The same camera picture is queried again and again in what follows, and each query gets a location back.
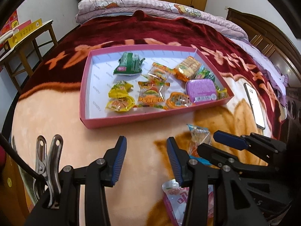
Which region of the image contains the wooden side table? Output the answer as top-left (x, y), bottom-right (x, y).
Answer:
top-left (0, 21), bottom-right (59, 89)

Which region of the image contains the orange cracker packet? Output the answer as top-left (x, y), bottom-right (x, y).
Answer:
top-left (173, 56), bottom-right (202, 82)

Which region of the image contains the round orange snack cup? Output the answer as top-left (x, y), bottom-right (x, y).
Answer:
top-left (166, 92), bottom-right (191, 110)

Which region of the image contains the metal spring clip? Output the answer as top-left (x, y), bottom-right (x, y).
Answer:
top-left (35, 135), bottom-right (64, 209)

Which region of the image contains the burger gummy packet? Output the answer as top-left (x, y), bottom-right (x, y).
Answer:
top-left (142, 62), bottom-right (174, 82)
top-left (137, 80), bottom-right (170, 110)

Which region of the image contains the folded pink checked quilt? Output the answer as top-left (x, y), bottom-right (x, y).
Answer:
top-left (75, 0), bottom-right (248, 40)

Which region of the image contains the smartphone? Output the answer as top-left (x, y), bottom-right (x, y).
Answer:
top-left (243, 83), bottom-right (266, 129)

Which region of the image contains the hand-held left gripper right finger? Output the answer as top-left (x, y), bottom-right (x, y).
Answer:
top-left (166, 137), bottom-right (268, 226)

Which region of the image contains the purple tin box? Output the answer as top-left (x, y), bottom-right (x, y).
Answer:
top-left (185, 79), bottom-right (217, 103)

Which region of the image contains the pink cardboard tray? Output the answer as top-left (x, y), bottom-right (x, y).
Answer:
top-left (79, 44), bottom-right (235, 129)

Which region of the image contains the black cable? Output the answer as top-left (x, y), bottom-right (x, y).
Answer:
top-left (0, 133), bottom-right (39, 182)

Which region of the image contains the pink and white pouch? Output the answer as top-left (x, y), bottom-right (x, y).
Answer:
top-left (162, 179), bottom-right (214, 226)

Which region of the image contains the green snack packet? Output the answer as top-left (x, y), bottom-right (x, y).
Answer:
top-left (113, 52), bottom-right (146, 76)

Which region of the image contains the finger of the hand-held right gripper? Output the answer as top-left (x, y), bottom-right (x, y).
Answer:
top-left (213, 130), bottom-right (287, 165)
top-left (197, 143), bottom-right (238, 170)

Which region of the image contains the purple bed sheet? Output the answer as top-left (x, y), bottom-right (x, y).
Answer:
top-left (232, 38), bottom-right (289, 106)

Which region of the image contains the pink cardboard box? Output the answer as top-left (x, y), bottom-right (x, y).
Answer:
top-left (12, 20), bottom-right (32, 31)

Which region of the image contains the dark wooden headboard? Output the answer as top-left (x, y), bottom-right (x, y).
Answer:
top-left (227, 7), bottom-right (301, 123)

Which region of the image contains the small green candy packet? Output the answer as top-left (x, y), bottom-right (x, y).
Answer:
top-left (195, 66), bottom-right (217, 83)

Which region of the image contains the red and yellow wall poster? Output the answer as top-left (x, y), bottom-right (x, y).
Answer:
top-left (0, 9), bottom-right (19, 38)

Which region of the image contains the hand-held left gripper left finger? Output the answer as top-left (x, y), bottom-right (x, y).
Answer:
top-left (25, 135), bottom-right (128, 226)

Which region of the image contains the yellow snack packet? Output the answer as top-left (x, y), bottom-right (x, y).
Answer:
top-left (108, 80), bottom-right (133, 98)
top-left (105, 96), bottom-right (135, 112)

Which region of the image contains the clear blue-edged snack packet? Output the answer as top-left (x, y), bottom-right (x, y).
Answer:
top-left (187, 124), bottom-right (212, 167)

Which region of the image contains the yellow cardboard box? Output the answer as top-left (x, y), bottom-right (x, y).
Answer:
top-left (7, 18), bottom-right (43, 49)

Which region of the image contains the yellow-green candy packet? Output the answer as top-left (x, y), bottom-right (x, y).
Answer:
top-left (216, 87), bottom-right (228, 100)

